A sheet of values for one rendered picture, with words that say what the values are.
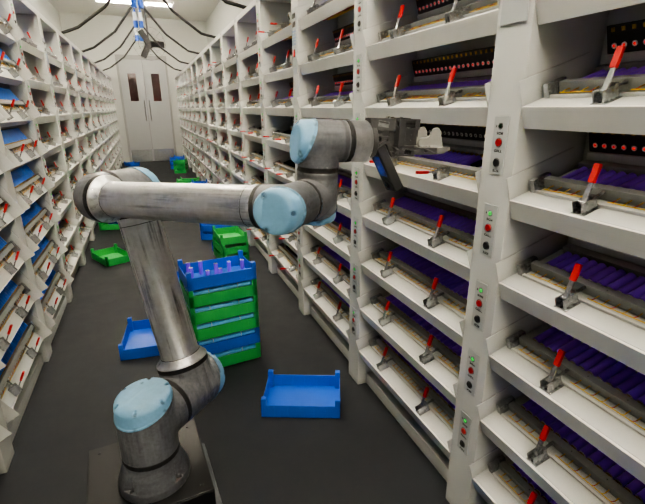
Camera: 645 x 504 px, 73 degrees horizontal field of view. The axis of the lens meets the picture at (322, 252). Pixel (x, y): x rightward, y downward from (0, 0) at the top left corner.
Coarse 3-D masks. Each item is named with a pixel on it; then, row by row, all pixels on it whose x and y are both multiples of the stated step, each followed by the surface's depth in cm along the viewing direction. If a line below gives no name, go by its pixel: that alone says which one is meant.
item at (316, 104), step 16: (336, 80) 207; (352, 80) 192; (304, 96) 210; (320, 96) 205; (336, 96) 185; (352, 96) 156; (304, 112) 207; (320, 112) 188; (336, 112) 172; (352, 112) 159
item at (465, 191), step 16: (464, 144) 129; (480, 144) 123; (368, 160) 155; (400, 176) 133; (416, 176) 125; (432, 176) 121; (480, 176) 100; (432, 192) 120; (448, 192) 113; (464, 192) 106
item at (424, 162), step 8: (400, 160) 141; (408, 160) 136; (416, 160) 132; (424, 160) 128; (432, 160) 126; (424, 168) 126; (456, 168) 115; (464, 168) 112; (472, 168) 110; (480, 168) 108
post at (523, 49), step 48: (528, 48) 84; (576, 48) 88; (528, 144) 91; (576, 144) 96; (480, 192) 101; (480, 240) 103; (528, 240) 99; (480, 336) 107; (480, 384) 109; (480, 432) 113
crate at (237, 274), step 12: (240, 252) 205; (180, 264) 193; (192, 264) 197; (204, 264) 200; (252, 264) 190; (180, 276) 192; (204, 276) 181; (216, 276) 184; (228, 276) 186; (240, 276) 189; (252, 276) 192; (192, 288) 180; (204, 288) 183
